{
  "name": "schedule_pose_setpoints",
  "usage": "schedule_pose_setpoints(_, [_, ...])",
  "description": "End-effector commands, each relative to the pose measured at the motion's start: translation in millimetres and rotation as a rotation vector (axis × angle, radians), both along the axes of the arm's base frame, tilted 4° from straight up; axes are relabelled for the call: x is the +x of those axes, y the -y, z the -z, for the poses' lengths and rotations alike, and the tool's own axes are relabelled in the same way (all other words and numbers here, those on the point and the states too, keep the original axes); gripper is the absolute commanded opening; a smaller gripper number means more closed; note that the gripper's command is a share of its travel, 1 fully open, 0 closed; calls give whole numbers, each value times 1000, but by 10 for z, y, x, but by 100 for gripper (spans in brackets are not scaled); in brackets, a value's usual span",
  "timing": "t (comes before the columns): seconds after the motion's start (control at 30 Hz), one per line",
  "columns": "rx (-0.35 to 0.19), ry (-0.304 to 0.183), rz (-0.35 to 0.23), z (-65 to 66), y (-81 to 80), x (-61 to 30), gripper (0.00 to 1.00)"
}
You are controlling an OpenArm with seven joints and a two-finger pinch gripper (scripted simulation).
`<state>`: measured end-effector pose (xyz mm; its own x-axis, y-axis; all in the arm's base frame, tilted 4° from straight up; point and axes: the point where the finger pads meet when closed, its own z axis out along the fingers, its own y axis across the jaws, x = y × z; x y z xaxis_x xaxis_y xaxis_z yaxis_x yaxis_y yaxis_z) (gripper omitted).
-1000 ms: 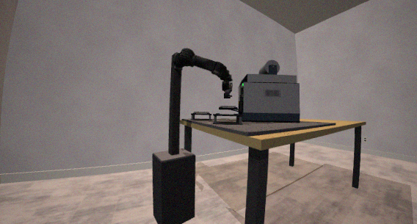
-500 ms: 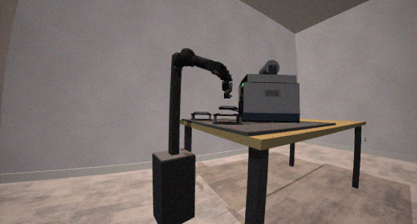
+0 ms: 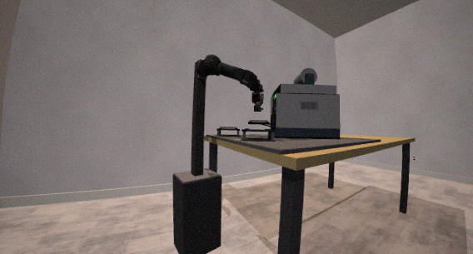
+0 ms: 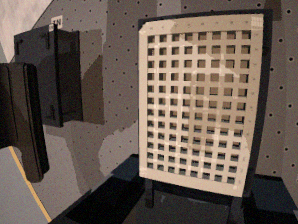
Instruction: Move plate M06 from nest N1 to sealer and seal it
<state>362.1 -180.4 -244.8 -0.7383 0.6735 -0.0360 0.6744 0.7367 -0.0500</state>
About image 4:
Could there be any beige plate with grid of square wells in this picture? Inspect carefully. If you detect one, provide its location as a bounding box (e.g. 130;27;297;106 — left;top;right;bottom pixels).
139;14;263;197

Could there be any white label with black letters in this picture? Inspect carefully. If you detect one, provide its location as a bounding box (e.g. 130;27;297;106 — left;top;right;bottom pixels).
51;15;62;29

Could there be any dark grey perforated base plate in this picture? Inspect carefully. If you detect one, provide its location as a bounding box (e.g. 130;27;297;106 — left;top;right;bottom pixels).
30;0;298;220

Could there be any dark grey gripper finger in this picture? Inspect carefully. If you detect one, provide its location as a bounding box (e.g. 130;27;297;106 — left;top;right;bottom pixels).
0;62;50;183

